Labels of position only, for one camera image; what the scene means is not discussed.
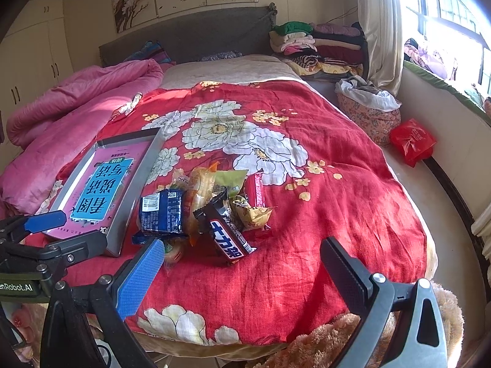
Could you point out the green snack packet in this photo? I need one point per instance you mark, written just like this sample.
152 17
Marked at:
230 180

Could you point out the orange clear snack packet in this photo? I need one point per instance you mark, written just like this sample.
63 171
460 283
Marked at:
197 188

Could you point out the pink fleece blanket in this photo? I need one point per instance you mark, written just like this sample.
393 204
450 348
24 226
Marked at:
59 124

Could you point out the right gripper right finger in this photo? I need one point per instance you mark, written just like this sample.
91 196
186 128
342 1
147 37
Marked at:
418 336

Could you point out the cream curtain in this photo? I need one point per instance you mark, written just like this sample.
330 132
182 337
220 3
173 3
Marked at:
381 21

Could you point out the black chocolate bar wrapper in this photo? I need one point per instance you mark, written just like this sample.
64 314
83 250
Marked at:
218 220

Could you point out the yellow gold snack packet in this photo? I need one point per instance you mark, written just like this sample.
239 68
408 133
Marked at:
251 217

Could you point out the brown fuzzy rug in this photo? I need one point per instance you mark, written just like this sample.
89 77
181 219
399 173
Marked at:
323 345

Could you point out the blue cookie packet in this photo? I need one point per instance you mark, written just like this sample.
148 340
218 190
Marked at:
161 216

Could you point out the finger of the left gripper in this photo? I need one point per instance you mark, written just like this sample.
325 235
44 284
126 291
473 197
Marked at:
65 250

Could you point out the grey tray box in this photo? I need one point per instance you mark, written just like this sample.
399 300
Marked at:
117 230

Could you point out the beige bed sheet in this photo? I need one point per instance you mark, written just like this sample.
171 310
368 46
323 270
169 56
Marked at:
239 71

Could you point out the floral laundry bag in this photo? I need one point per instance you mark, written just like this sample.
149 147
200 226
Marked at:
375 111

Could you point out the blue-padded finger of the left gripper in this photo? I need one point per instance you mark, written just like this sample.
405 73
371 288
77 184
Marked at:
16 228

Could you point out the stack of folded clothes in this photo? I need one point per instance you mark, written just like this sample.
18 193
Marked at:
327 51

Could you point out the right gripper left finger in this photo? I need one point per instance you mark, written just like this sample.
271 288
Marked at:
121 297

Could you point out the red floral bedspread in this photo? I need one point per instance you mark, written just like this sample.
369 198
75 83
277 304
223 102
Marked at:
322 175

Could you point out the grey bed headboard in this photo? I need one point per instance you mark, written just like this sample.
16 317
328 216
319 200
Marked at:
190 37

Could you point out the red snack stick packet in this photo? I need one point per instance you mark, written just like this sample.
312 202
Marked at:
254 190

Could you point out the red plastic bag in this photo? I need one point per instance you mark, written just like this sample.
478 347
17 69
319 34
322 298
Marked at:
413 141

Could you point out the pink and blue book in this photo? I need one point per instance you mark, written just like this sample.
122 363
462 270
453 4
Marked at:
93 197

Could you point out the cream wardrobe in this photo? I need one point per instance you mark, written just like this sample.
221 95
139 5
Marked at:
34 56

